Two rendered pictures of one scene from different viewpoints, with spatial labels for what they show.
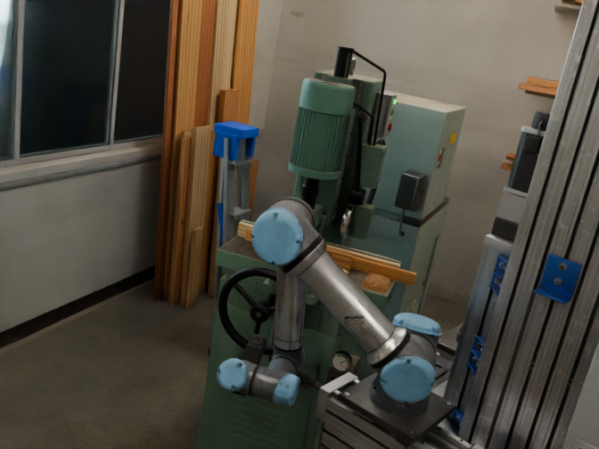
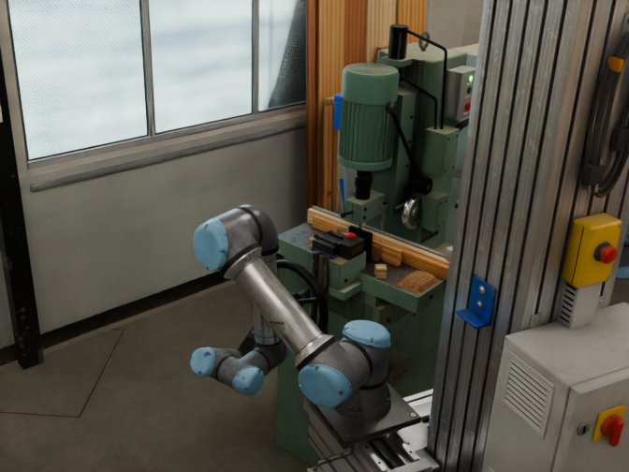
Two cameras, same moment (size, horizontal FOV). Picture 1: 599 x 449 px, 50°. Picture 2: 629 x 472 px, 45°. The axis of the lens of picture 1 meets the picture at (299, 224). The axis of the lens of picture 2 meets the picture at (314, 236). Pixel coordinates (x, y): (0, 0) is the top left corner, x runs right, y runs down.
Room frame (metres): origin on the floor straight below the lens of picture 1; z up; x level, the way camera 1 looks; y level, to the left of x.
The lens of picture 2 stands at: (-0.09, -0.87, 2.06)
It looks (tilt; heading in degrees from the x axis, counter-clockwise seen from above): 26 degrees down; 25
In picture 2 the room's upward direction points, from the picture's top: 2 degrees clockwise
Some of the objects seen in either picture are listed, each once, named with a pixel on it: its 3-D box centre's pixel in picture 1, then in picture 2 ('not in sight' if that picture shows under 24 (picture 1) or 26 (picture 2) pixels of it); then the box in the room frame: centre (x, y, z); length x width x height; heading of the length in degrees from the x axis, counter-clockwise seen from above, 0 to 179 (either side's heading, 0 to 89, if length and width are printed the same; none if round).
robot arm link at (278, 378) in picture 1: (276, 382); (244, 373); (1.36, -0.01, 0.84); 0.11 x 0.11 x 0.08; 80
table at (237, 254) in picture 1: (302, 274); (351, 267); (2.01, -0.04, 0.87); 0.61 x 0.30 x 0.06; 75
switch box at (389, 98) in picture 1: (382, 114); (460, 93); (2.40, -0.23, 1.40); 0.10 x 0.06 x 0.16; 165
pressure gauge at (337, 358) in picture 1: (341, 363); not in sight; (1.86, -0.21, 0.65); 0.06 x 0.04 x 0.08; 75
